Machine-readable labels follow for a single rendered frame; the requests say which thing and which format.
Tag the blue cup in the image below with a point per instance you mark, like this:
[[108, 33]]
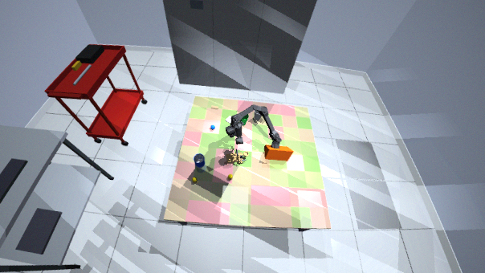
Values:
[[199, 160]]

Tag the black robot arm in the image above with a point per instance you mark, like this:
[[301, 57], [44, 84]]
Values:
[[235, 125]]

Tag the wooden toy catapult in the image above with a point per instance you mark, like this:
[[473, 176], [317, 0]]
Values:
[[236, 157]]

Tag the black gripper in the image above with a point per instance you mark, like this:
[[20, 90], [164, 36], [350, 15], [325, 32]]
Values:
[[239, 139]]

